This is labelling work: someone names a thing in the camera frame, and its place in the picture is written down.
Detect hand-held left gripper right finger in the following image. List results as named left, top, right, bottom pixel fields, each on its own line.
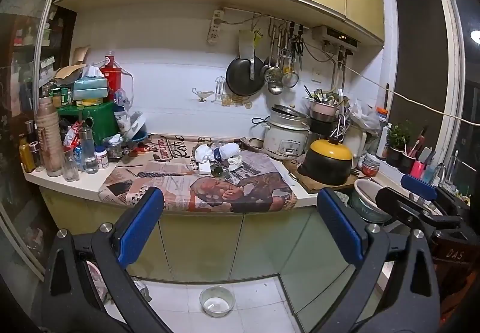
left=309, top=188, right=441, bottom=333

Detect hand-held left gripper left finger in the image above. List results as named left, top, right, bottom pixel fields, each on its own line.
left=41, top=186, right=173, bottom=333

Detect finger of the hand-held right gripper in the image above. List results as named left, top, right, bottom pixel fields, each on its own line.
left=400, top=174, right=469, bottom=210
left=375, top=186, right=466, bottom=240

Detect white tissue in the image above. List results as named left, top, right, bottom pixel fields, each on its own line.
left=194, top=144, right=216, bottom=163

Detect black toothbrush cup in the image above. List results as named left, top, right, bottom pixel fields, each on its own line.
left=398, top=140, right=419, bottom=174

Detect steel faucet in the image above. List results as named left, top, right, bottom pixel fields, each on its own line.
left=431, top=162, right=448, bottom=186

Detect green bowl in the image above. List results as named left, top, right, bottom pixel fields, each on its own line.
left=350, top=191, right=391, bottom=224

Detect white pink-rimmed bowl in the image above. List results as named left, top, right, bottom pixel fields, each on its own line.
left=352, top=179, right=388, bottom=214

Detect red small bowls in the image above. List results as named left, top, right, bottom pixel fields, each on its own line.
left=361, top=153, right=382, bottom=176

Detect potted green plant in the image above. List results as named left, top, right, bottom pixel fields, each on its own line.
left=386, top=121, right=413, bottom=166

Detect printed tablecloth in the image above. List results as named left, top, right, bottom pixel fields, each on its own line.
left=98, top=134, right=299, bottom=214

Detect wooden cutting board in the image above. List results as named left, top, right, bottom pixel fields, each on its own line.
left=283, top=159, right=357, bottom=193

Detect pink floor rag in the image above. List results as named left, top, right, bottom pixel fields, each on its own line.
left=86, top=262, right=113, bottom=304

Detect white kettle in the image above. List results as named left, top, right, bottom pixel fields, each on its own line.
left=343, top=127, right=368, bottom=165

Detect black pot yellow lid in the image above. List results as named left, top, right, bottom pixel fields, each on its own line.
left=298, top=136, right=354, bottom=187

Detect white pill bottle blue cap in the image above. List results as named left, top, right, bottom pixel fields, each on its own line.
left=94, top=146, right=109, bottom=169

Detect glass jar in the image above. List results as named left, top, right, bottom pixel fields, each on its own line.
left=107, top=134, right=124, bottom=163

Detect clear plastic bag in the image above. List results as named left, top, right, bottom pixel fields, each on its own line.
left=349, top=99, right=381, bottom=131

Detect blue basin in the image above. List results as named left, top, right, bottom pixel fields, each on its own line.
left=120, top=123, right=149, bottom=144

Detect clear water bottle steel lid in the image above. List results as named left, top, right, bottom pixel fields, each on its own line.
left=80, top=127, right=99, bottom=174

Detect clear glass bottle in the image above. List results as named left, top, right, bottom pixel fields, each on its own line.
left=62, top=147, right=79, bottom=182

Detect black cooking pot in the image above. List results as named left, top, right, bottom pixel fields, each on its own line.
left=309, top=117, right=343, bottom=136

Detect white rice cooker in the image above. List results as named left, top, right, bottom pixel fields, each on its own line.
left=262, top=104, right=312, bottom=161

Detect steel pet bowl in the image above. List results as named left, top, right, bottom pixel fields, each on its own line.
left=199, top=286, right=236, bottom=317

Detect red snack packet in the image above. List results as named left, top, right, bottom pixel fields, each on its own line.
left=64, top=121, right=85, bottom=148

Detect green plastic box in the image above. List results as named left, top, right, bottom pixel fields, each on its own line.
left=57, top=101, right=119, bottom=146

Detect pink utensil holder bowl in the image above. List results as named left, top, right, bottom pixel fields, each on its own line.
left=304, top=86, right=349, bottom=122

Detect bagged white bottle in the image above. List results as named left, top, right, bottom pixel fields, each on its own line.
left=113, top=88, right=134, bottom=132

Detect stack of brown cups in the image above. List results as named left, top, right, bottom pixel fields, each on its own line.
left=35, top=97, right=64, bottom=177

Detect yellow oil bottle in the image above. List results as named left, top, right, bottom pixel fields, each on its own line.
left=19, top=134, right=36, bottom=173

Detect red plastic container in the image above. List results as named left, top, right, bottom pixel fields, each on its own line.
left=99, top=50, right=122, bottom=103

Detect teal tissue box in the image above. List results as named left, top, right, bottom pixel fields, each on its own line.
left=72, top=65, right=109, bottom=99

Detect steel ladle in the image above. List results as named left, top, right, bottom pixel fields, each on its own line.
left=267, top=26, right=284, bottom=96

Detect brown cardboard piece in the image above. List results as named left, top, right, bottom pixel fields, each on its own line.
left=54, top=63, right=88, bottom=86

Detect grey water heater unit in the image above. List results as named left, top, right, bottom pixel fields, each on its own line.
left=312, top=25, right=361, bottom=47

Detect black wok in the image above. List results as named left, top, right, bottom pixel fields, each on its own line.
left=225, top=58, right=267, bottom=97

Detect black scissors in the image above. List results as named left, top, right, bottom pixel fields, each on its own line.
left=294, top=24, right=305, bottom=71

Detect dark glass cabinet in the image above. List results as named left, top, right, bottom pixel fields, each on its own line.
left=0, top=0, right=77, bottom=281

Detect steel cleaver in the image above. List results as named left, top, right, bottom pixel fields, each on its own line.
left=238, top=30, right=257, bottom=81

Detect white power strip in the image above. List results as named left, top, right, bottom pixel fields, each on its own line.
left=207, top=9, right=226, bottom=45

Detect yellowish cord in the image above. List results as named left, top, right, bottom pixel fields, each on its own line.
left=344, top=66, right=480, bottom=128

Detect white window frame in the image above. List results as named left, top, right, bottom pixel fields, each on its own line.
left=390, top=0, right=480, bottom=178

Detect gravy boat wall sticker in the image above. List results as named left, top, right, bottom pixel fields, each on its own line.
left=192, top=88, right=215, bottom=103

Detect jars wall sticker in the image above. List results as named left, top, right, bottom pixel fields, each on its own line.
left=221, top=93, right=254, bottom=109

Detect wire mesh strainer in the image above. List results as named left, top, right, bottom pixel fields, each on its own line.
left=281, top=48, right=299, bottom=88

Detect utensil rack wall sticker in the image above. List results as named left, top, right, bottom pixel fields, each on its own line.
left=212, top=75, right=229, bottom=104

